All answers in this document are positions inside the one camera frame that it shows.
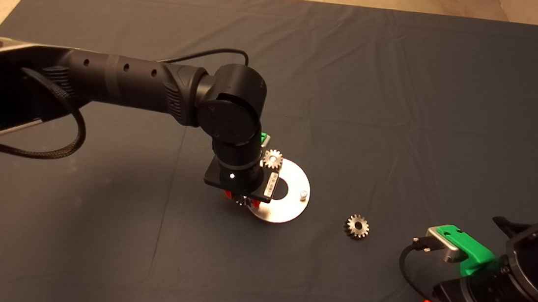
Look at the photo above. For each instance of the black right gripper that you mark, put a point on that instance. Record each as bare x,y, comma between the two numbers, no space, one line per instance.
477,299

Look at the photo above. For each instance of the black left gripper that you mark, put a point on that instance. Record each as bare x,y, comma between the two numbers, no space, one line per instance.
239,180

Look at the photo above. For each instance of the steel planetary gear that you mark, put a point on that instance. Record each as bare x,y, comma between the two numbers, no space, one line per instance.
273,160
351,231
243,201

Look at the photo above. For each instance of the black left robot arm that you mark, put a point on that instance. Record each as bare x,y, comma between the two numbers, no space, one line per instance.
127,83

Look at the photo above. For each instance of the round metal carrier plate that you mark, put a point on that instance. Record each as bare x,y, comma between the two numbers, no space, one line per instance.
293,207

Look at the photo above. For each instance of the dark grey table cloth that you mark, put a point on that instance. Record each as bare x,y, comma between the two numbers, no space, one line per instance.
403,85

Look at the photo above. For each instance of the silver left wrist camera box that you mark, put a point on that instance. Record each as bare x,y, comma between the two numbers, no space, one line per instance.
266,142

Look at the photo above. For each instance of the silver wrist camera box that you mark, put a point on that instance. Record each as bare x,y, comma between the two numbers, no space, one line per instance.
266,142
445,247

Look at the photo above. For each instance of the green left camera mount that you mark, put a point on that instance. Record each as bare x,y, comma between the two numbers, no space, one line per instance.
263,135

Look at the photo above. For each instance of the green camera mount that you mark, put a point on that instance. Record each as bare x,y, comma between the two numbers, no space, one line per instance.
476,252
263,135

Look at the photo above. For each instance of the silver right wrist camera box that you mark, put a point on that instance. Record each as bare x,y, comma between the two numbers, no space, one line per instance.
445,247

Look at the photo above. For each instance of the green right camera mount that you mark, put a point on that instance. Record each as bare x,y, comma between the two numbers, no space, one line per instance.
476,252

